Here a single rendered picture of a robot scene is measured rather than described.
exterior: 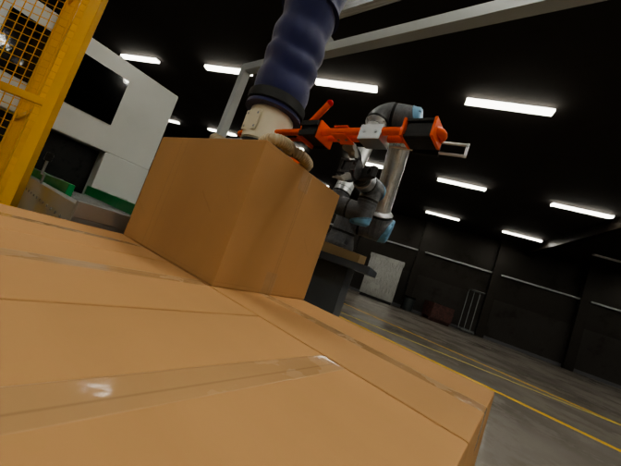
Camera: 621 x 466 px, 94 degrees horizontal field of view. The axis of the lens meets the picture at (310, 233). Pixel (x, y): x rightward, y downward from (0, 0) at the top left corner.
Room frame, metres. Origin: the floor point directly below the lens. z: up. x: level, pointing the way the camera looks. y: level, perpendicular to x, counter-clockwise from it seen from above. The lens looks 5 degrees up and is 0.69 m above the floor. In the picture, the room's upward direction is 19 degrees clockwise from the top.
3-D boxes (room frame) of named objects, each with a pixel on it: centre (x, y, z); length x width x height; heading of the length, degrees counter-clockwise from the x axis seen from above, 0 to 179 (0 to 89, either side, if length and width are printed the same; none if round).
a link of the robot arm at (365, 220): (1.28, -0.18, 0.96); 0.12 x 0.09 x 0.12; 69
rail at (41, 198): (1.81, 1.72, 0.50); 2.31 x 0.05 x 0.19; 51
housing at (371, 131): (0.79, -0.08, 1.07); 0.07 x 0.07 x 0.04; 52
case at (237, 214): (1.08, 0.30, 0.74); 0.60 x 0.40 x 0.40; 52
